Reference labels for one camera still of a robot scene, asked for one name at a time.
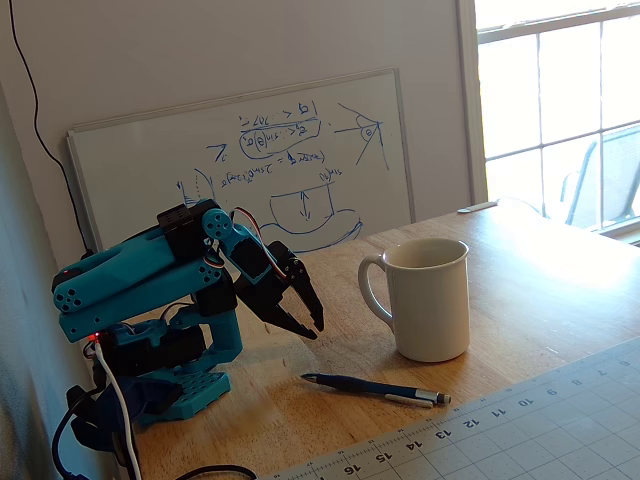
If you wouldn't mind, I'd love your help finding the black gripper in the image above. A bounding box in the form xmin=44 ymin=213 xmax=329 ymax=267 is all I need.
xmin=232 ymin=241 xmax=326 ymax=342

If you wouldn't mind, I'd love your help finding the dark blue pen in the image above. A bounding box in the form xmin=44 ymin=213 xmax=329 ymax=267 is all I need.
xmin=300 ymin=372 xmax=452 ymax=409

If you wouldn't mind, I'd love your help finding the white ceramic mug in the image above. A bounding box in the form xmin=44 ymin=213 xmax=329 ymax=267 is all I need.
xmin=357 ymin=238 xmax=471 ymax=363

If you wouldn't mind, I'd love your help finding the dark blue table clamp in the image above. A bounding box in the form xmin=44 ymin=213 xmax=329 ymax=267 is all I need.
xmin=67 ymin=375 xmax=177 ymax=452

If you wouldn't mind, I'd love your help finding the whiteboard with blue writing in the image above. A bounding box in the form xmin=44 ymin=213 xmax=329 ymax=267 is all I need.
xmin=66 ymin=68 xmax=416 ymax=257

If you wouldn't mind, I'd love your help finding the grey gridded cutting mat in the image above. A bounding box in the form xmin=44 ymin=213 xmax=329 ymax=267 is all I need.
xmin=259 ymin=337 xmax=640 ymax=480

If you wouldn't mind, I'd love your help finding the outdoor patio chair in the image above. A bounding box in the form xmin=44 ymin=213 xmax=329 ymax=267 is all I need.
xmin=558 ymin=124 xmax=640 ymax=232

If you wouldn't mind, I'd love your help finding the black cable loop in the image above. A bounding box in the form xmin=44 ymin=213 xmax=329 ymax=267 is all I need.
xmin=167 ymin=464 xmax=258 ymax=480

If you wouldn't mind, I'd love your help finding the white usb cable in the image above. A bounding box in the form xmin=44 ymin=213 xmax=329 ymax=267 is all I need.
xmin=93 ymin=343 xmax=144 ymax=480

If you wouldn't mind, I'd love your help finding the white window frame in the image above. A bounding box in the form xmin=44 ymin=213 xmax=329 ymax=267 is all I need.
xmin=455 ymin=0 xmax=640 ymax=247

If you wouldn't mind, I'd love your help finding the thin black wall cable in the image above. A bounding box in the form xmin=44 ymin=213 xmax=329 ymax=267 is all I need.
xmin=8 ymin=0 xmax=97 ymax=257

